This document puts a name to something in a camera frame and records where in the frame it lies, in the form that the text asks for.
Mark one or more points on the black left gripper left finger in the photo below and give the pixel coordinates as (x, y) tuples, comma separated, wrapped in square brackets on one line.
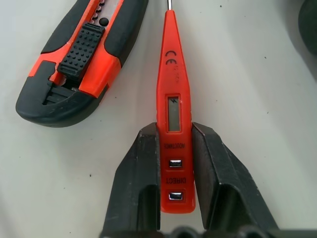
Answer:
[(135, 178)]

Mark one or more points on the orange and black utility knife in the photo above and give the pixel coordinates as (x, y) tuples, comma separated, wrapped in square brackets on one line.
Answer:
[(79, 62)]

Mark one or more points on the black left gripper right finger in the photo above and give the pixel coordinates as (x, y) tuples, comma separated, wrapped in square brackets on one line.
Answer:
[(223, 178)]

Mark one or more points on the orange voltage tester pen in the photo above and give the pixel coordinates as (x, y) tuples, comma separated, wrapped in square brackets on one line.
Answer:
[(175, 109)]

